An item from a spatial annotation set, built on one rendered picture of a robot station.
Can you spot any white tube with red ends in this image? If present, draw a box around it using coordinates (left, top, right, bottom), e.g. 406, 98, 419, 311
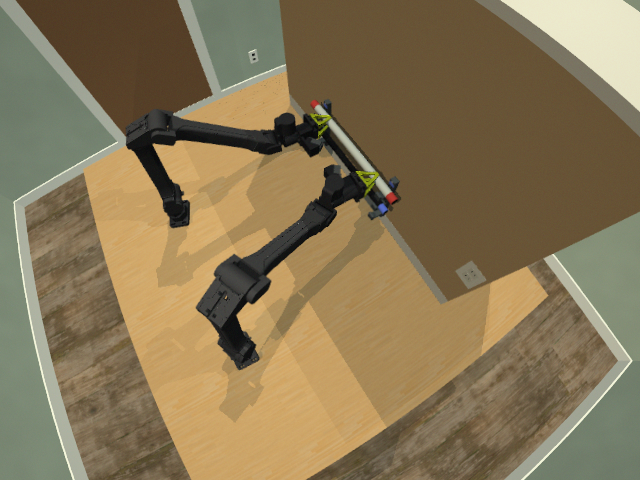
310, 100, 398, 205

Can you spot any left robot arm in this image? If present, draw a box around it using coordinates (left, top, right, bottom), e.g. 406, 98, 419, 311
126, 109, 323, 228

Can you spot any black metal bar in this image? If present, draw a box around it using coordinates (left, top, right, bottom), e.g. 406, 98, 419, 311
322, 131, 389, 214

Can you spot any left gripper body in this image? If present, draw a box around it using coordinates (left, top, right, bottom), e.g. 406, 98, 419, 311
296, 113, 319, 142

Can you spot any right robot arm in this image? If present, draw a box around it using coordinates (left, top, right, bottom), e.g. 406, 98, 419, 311
196, 164, 354, 370

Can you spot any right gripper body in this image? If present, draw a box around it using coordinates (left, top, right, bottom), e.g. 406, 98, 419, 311
342, 172, 367, 203

